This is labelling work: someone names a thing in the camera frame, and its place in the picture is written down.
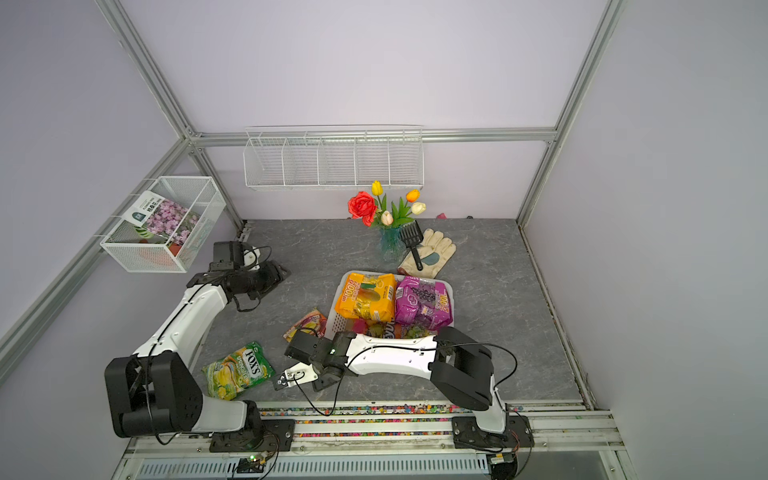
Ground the white plastic perforated basket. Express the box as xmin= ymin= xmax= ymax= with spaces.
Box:
xmin=325 ymin=270 xmax=455 ymax=338

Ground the orange Fox's candy bag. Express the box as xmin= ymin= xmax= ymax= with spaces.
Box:
xmin=283 ymin=309 xmax=327 ymax=342

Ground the pink fruit ball candy bag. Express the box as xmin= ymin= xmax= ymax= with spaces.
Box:
xmin=346 ymin=319 xmax=435 ymax=339

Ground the yellow orange candy bag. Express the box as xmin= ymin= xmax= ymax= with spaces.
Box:
xmin=334 ymin=272 xmax=398 ymax=322

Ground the green Fox's candy bag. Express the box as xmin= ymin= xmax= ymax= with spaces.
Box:
xmin=202 ymin=342 xmax=275 ymax=401

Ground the purple candy bag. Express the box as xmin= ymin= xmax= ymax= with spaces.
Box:
xmin=394 ymin=276 xmax=454 ymax=331

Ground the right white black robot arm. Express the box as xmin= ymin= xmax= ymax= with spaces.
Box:
xmin=275 ymin=327 xmax=507 ymax=434

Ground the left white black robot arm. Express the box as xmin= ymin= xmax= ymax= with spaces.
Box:
xmin=104 ymin=241 xmax=289 ymax=445

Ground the flower seed packet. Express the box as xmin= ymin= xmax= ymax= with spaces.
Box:
xmin=121 ymin=191 xmax=200 ymax=246

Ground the beige work glove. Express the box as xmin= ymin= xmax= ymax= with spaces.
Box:
xmin=397 ymin=228 xmax=457 ymax=279

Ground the artificial flower bouquet in vase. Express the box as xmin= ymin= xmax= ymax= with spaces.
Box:
xmin=347 ymin=180 xmax=426 ymax=262

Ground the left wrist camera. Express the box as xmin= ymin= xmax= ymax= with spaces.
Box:
xmin=243 ymin=247 xmax=261 ymax=270

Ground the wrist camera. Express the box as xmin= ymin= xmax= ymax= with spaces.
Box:
xmin=274 ymin=363 xmax=318 ymax=391
xmin=243 ymin=247 xmax=261 ymax=270

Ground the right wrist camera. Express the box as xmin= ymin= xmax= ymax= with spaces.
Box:
xmin=274 ymin=363 xmax=318 ymax=391

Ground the aluminium front rail frame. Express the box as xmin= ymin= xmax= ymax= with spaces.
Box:
xmin=112 ymin=400 xmax=638 ymax=479

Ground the white wire side basket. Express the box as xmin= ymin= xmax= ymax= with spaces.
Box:
xmin=100 ymin=176 xmax=226 ymax=273

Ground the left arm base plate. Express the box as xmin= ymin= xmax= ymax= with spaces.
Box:
xmin=209 ymin=419 xmax=295 ymax=453

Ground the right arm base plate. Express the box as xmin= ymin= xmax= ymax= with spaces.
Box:
xmin=451 ymin=413 xmax=535 ymax=453

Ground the white wire wall shelf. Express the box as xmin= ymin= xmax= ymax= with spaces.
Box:
xmin=243 ymin=124 xmax=425 ymax=190

